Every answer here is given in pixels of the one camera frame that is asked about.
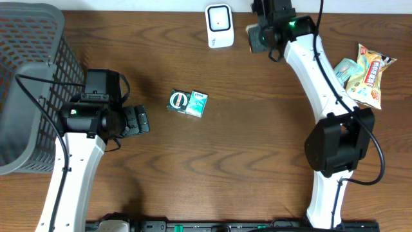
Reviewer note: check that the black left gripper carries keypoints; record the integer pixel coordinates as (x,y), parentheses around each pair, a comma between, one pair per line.
(138,119)

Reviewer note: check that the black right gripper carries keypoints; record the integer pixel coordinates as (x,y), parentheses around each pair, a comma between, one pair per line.
(262,43)

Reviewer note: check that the roll of tape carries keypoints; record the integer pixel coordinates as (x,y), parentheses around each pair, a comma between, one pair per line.
(178,101)

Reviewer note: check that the green wet wipes pack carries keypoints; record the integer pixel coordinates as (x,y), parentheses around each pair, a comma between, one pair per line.
(345,69)

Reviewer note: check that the small green wipes pack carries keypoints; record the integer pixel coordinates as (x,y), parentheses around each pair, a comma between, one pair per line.
(196,104)

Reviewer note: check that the orange tissue pack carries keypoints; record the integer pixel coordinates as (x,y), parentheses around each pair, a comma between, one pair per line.
(252,36)

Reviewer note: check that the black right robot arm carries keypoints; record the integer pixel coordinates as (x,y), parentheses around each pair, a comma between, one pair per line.
(342,131)

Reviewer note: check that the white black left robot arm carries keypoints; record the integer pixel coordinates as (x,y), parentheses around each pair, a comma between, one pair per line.
(84,130)

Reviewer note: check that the white barcode scanner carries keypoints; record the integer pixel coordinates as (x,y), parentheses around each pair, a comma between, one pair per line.
(220,28)

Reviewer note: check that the black plastic mesh basket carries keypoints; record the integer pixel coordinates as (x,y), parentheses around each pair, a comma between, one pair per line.
(37,64)

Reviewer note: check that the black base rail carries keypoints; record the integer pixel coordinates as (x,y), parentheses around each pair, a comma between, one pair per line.
(161,226)

